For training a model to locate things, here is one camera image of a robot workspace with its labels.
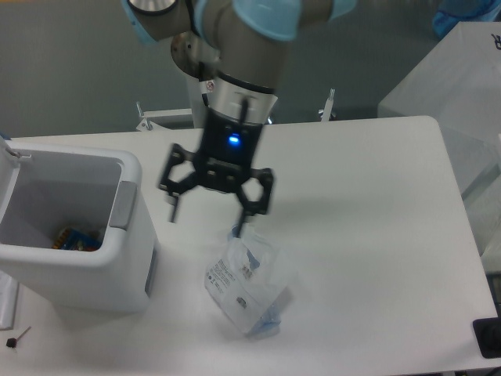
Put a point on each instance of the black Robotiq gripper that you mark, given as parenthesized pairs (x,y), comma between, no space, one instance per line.
(223,162)

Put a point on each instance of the white push-lid trash can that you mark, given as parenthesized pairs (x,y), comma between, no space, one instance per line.
(46,187)

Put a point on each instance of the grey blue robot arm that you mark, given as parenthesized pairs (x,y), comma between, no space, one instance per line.
(250,41)

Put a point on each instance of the colourful trash inside can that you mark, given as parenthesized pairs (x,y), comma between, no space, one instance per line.
(78,238)

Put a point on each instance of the clear plastic bag with print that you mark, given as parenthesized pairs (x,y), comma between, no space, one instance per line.
(247,279)

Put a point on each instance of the clear plastic sheet at left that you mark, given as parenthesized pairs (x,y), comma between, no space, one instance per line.
(9,295)

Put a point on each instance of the blue shoe cover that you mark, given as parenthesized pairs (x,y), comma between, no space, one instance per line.
(450,13)

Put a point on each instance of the small black pin tool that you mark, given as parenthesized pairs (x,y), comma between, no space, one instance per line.
(12,343)

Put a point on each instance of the black device at table edge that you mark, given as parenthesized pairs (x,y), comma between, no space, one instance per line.
(487,333)

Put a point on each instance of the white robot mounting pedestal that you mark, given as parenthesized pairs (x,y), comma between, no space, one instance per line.
(195,102)

